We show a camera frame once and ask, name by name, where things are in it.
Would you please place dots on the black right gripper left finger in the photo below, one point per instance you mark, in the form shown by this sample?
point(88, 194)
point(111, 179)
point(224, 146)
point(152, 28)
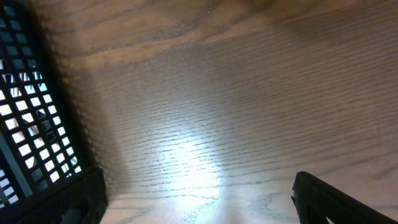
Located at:
point(80, 198)

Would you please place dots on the black plastic perforated basket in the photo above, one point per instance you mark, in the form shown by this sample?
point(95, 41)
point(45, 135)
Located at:
point(40, 145)

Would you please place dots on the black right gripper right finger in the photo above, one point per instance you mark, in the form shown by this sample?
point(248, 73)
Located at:
point(318, 202)

